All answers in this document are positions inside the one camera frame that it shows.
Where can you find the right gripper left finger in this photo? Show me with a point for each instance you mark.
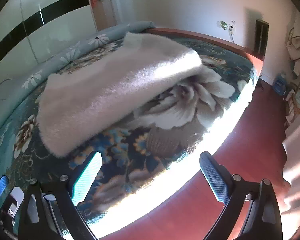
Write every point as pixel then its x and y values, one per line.
pixel 37 218

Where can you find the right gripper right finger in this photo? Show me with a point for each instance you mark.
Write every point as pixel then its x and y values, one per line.
pixel 263 220

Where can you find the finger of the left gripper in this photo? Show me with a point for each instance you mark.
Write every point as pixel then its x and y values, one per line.
pixel 4 181

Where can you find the pink fuzzy cartoon sweater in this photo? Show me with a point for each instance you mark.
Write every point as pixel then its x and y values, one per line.
pixel 74 107

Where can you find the hanging clothes rack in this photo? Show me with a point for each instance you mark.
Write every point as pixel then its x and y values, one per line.
pixel 292 99

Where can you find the blue floral bed blanket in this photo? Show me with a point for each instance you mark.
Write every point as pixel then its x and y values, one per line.
pixel 147 156

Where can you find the blue water bottle pack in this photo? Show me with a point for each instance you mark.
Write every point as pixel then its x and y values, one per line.
pixel 280 83

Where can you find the white wardrobe with black stripe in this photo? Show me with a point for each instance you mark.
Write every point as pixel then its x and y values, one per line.
pixel 32 31

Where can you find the red wooden bed frame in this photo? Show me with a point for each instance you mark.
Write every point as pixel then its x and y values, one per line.
pixel 257 61

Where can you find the wall outlet with plug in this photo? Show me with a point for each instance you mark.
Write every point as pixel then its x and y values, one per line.
pixel 229 27

